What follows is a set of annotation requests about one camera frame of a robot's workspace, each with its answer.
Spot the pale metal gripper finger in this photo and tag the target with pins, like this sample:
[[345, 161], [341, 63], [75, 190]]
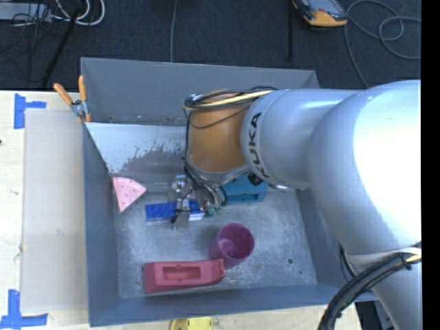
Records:
[[179, 186], [183, 215]]

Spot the blue flat block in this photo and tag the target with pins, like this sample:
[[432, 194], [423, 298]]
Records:
[[159, 211]]

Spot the grey metal bin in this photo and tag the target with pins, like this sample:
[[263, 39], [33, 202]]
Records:
[[161, 242]]

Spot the teal block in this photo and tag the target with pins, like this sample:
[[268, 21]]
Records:
[[244, 190]]

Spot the pink triangular block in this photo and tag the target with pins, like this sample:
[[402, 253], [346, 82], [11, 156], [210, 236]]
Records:
[[126, 192]]

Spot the purple cup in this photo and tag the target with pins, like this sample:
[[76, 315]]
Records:
[[232, 244]]

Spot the red flat block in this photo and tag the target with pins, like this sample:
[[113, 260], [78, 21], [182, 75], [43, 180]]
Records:
[[182, 275]]

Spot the pale wood board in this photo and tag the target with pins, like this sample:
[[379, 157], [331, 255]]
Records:
[[51, 201]]

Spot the black cylinder on white bracket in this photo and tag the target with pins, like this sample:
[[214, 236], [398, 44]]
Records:
[[254, 179]]

